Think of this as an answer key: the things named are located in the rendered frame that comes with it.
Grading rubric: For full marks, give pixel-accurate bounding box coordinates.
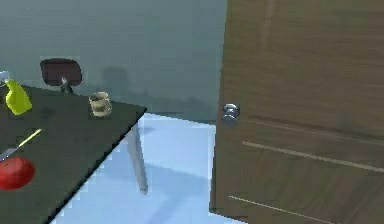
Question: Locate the silver round door knob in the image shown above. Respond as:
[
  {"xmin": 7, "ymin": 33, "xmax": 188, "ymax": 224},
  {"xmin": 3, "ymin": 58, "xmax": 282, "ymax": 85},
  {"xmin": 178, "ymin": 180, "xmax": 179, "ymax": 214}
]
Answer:
[{"xmin": 221, "ymin": 102, "xmax": 241, "ymax": 123}]

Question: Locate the beige mug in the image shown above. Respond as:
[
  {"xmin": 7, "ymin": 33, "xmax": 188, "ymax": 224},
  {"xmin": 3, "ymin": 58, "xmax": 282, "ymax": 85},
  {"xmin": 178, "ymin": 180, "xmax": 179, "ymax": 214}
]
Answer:
[{"xmin": 88, "ymin": 91, "xmax": 113, "ymax": 118}]

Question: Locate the brown wooden door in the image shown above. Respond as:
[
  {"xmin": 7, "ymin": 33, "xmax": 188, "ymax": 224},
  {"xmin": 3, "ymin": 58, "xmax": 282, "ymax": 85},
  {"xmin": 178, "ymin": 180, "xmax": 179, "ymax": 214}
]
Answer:
[{"xmin": 208, "ymin": 0, "xmax": 384, "ymax": 224}]

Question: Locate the dark green table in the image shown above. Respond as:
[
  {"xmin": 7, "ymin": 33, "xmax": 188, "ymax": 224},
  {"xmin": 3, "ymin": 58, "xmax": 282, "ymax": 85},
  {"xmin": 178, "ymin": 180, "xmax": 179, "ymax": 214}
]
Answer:
[{"xmin": 0, "ymin": 83, "xmax": 149, "ymax": 224}]

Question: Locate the dark brown chair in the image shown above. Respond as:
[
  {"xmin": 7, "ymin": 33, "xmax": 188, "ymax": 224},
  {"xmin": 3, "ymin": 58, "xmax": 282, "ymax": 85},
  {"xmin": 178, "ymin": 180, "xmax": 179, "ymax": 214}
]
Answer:
[{"xmin": 39, "ymin": 57, "xmax": 83, "ymax": 96}]

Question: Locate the yellow spray bottle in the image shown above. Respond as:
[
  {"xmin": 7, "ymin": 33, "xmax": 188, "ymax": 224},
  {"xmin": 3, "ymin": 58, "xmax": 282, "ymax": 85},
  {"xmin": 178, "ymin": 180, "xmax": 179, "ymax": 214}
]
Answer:
[{"xmin": 0, "ymin": 70, "xmax": 34, "ymax": 117}]

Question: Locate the yellow handled knife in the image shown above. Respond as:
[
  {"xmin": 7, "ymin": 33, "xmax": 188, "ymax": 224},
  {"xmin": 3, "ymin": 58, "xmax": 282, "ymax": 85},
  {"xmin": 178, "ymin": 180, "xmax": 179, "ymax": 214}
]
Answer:
[{"xmin": 0, "ymin": 128, "xmax": 43, "ymax": 163}]

